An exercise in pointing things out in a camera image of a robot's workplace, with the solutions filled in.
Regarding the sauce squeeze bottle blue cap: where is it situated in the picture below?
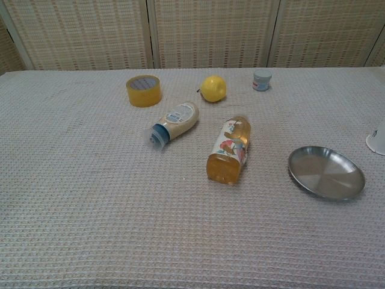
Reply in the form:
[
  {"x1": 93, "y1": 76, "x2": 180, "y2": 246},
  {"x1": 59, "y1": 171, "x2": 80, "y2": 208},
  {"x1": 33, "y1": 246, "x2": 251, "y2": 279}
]
[{"x1": 146, "y1": 101, "x2": 200, "y2": 152}]

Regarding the woven bamboo screen panel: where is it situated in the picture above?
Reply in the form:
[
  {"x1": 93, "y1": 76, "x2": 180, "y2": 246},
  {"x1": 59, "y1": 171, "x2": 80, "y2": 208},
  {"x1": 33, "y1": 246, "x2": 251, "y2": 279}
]
[
  {"x1": 148, "y1": 0, "x2": 281, "y2": 70},
  {"x1": 0, "y1": 17, "x2": 28, "y2": 75},
  {"x1": 0, "y1": 0, "x2": 155, "y2": 71},
  {"x1": 266, "y1": 0, "x2": 385, "y2": 69},
  {"x1": 365, "y1": 31, "x2": 385, "y2": 67}
]

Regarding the white paper cup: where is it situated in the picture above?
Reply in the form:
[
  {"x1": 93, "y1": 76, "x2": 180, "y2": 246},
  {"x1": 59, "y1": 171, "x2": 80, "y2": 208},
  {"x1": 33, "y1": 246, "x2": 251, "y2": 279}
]
[{"x1": 365, "y1": 126, "x2": 385, "y2": 156}]

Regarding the white waffle tablecloth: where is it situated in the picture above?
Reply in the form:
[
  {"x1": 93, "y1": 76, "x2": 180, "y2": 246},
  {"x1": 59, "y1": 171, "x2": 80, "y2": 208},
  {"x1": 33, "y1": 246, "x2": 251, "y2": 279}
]
[{"x1": 0, "y1": 66, "x2": 385, "y2": 289}]

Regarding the yellow adhesive tape roll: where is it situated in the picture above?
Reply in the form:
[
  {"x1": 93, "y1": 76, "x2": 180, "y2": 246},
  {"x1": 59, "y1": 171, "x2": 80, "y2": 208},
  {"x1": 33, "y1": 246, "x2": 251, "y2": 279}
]
[{"x1": 125, "y1": 75, "x2": 164, "y2": 108}]

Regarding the small white jar grey lid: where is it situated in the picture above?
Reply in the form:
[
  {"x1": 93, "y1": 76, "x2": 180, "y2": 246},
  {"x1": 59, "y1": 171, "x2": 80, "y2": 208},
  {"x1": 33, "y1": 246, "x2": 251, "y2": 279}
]
[{"x1": 251, "y1": 69, "x2": 273, "y2": 92}]

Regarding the yellow apple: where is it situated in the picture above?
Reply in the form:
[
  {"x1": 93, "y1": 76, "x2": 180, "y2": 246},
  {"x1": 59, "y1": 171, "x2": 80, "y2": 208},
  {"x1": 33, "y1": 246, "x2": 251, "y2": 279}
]
[{"x1": 197, "y1": 75, "x2": 227, "y2": 103}]

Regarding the round steel plate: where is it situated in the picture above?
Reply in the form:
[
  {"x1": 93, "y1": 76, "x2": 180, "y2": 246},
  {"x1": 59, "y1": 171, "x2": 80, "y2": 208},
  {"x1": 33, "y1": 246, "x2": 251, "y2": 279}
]
[{"x1": 288, "y1": 146, "x2": 366, "y2": 202}]

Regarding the amber drink bottle cartoon label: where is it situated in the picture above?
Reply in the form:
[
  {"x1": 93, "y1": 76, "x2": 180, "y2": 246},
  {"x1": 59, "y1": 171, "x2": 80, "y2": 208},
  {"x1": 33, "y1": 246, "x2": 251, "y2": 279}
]
[{"x1": 206, "y1": 114, "x2": 252, "y2": 185}]

